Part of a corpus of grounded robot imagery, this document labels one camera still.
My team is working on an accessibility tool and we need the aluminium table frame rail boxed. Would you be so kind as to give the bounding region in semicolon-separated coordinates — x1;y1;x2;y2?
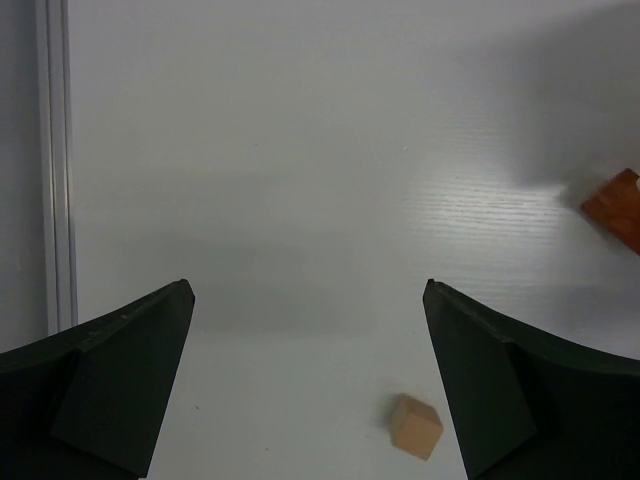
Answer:
35;0;78;335

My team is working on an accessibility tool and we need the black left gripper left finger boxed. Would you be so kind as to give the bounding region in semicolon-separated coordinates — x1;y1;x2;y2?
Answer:
1;279;195;479

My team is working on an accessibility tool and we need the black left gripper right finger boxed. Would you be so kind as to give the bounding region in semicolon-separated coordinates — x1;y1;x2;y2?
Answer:
423;280;639;479

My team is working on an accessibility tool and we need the small light wood cube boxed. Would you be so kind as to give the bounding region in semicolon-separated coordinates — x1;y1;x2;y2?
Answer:
390;394;444;461

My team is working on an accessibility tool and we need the orange arch wood block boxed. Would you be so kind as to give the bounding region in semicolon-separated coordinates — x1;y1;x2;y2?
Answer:
581;168;640;254

